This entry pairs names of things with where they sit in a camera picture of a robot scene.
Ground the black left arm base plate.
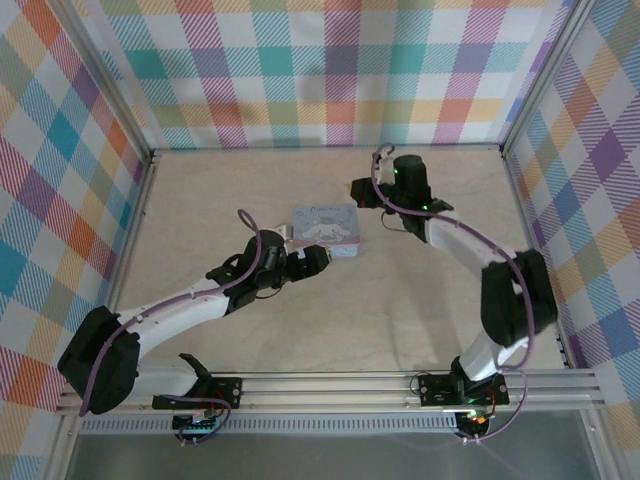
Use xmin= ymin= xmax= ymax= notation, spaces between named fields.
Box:
xmin=152 ymin=377 xmax=244 ymax=412

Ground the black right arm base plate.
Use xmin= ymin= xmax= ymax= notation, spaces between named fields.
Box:
xmin=418 ymin=372 xmax=510 ymax=406

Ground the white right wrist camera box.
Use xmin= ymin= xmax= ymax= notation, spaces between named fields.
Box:
xmin=374 ymin=155 xmax=397 ymax=184

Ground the aluminium mounting rail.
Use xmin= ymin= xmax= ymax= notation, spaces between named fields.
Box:
xmin=53 ymin=368 xmax=606 ymax=416

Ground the aluminium table side rail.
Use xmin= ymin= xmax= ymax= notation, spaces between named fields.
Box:
xmin=87 ymin=152 xmax=162 ymax=375
xmin=499 ymin=147 xmax=576 ymax=371

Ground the slotted grey cable duct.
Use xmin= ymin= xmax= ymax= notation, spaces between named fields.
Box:
xmin=79 ymin=417 xmax=459 ymax=435

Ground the aluminium frame post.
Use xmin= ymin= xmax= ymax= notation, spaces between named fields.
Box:
xmin=59 ymin=0 xmax=154 ymax=157
xmin=498 ymin=0 xmax=599 ymax=154

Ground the light blue cartoon tin box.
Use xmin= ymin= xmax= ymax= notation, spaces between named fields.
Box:
xmin=289 ymin=202 xmax=362 ymax=260

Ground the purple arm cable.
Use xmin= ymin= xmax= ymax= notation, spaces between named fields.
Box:
xmin=78 ymin=208 xmax=274 ymax=444
xmin=369 ymin=143 xmax=537 ymax=444

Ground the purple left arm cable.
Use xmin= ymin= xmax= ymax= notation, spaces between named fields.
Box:
xmin=78 ymin=208 xmax=274 ymax=444

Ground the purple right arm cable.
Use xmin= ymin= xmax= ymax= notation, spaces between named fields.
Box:
xmin=369 ymin=143 xmax=537 ymax=444

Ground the grey metal sheet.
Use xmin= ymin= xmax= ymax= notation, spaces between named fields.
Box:
xmin=62 ymin=432 xmax=604 ymax=480

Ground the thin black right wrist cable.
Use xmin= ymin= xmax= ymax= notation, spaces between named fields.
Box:
xmin=378 ymin=210 xmax=409 ymax=235

